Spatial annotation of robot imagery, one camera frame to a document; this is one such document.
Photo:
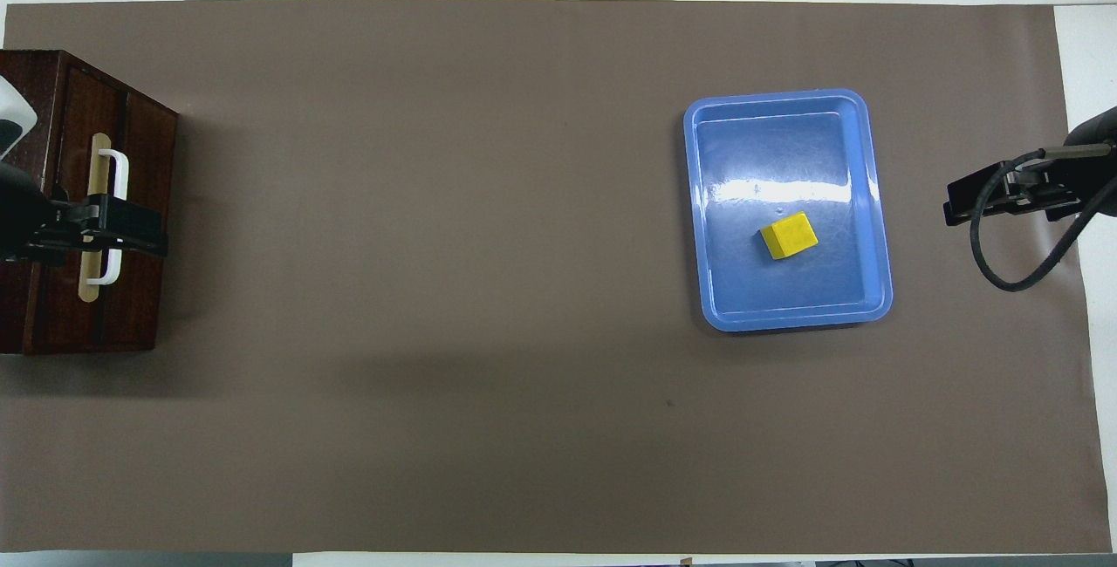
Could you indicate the yellow block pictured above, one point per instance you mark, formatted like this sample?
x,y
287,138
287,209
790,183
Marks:
x,y
790,235

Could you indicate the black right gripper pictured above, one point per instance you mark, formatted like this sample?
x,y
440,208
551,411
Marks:
x,y
1095,183

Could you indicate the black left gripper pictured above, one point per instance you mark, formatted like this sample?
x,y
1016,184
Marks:
x,y
22,218

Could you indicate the brown table mat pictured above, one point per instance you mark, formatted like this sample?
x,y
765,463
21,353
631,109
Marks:
x,y
524,288

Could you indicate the blue plastic tray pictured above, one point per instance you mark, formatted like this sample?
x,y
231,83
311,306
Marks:
x,y
785,288

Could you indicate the dark wooden cabinet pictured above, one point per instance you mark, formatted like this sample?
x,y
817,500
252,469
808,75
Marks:
x,y
16,305

